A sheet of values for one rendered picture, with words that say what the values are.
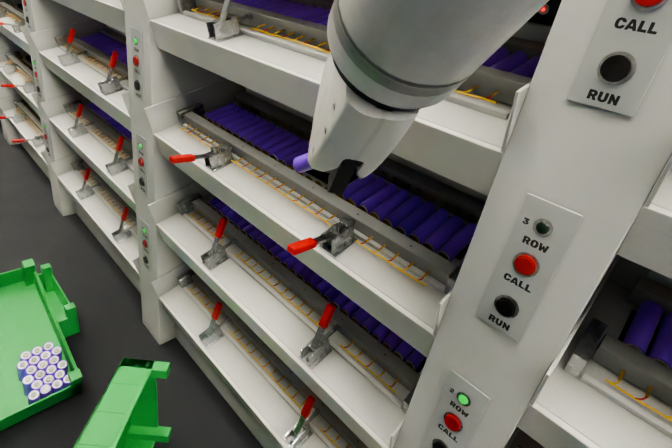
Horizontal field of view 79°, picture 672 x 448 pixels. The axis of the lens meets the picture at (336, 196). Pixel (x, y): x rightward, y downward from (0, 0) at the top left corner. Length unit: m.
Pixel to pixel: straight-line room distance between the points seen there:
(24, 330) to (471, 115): 1.00
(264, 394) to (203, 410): 0.21
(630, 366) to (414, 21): 0.36
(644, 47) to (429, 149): 0.16
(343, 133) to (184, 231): 0.64
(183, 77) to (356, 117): 0.61
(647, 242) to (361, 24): 0.24
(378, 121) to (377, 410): 0.43
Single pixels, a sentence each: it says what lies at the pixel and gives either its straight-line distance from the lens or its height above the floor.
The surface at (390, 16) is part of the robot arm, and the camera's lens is 0.18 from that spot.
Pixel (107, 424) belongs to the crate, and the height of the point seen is 0.20.
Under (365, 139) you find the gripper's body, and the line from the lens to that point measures 0.25.
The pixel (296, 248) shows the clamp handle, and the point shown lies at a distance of 0.44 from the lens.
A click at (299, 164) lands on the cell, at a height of 0.65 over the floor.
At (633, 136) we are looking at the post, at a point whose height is 0.77.
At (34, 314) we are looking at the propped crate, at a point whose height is 0.08.
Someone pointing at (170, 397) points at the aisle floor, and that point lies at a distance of 1.03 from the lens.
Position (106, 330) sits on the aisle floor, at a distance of 1.18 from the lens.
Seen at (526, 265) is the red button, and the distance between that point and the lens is 0.35.
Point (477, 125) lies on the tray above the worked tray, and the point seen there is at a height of 0.74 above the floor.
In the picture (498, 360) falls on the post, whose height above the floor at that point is 0.56.
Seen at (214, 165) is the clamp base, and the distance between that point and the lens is 0.66.
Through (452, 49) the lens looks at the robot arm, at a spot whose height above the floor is 0.81.
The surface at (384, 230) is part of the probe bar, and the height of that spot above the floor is 0.58.
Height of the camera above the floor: 0.82
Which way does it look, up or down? 26 degrees down
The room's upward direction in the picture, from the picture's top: 11 degrees clockwise
